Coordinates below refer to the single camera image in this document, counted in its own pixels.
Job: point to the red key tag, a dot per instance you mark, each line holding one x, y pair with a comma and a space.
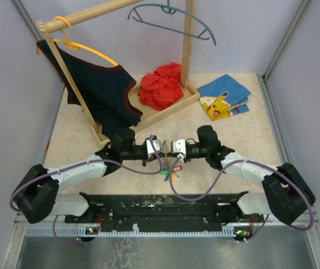
177, 168

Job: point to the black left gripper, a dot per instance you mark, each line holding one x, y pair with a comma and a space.
151, 158

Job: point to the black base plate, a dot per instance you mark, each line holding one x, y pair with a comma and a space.
163, 213

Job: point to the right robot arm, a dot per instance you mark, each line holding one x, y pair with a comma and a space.
285, 195

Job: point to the dark navy tank top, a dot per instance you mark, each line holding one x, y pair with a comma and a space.
105, 91

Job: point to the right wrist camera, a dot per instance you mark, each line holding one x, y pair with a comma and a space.
178, 148

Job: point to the wooden clothes rack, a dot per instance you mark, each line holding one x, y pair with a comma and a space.
48, 46

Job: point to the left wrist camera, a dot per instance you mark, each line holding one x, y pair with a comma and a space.
153, 145

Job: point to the grey-blue clothes hanger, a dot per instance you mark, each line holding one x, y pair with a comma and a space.
171, 18

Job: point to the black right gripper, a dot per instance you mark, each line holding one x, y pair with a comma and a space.
171, 154

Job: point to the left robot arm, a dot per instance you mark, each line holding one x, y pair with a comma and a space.
40, 193

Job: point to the red crumpled cloth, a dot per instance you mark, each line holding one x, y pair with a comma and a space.
162, 88

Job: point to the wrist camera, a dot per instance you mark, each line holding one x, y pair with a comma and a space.
153, 145
178, 148

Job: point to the blue pikachu cloth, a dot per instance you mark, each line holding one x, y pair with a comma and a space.
224, 97

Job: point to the steel key organizer yellow handle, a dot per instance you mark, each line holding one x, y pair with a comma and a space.
166, 162

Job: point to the white slotted cable duct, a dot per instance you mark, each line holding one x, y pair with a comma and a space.
89, 232

